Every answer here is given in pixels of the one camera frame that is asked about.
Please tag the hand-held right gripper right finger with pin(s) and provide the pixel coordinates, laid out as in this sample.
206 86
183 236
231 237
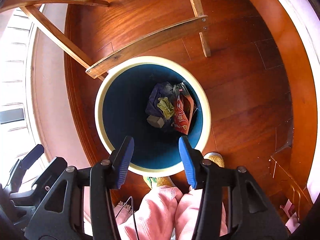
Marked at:
187 162

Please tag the person's left leg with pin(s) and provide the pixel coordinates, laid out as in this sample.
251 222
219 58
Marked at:
155 212

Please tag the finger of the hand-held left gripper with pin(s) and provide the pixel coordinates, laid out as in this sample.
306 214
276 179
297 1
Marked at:
55 166
33 153

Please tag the red snack packet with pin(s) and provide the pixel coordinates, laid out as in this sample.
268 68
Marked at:
181 120

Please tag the yellow paper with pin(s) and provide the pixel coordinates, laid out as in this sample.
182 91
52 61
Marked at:
165 107

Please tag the person's leg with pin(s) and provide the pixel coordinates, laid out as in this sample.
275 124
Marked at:
192 215
155 212

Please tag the purple plastic bag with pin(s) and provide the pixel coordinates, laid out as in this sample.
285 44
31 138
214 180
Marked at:
153 100

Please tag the cream rimmed blue waste bin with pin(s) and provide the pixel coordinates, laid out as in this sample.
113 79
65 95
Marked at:
117 120

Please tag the person's right leg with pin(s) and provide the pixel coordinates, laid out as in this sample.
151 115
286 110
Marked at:
192 215

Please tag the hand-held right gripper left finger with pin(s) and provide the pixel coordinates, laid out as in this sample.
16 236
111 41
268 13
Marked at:
125 160

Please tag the wooden table frame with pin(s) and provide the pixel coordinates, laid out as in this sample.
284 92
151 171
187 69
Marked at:
150 37

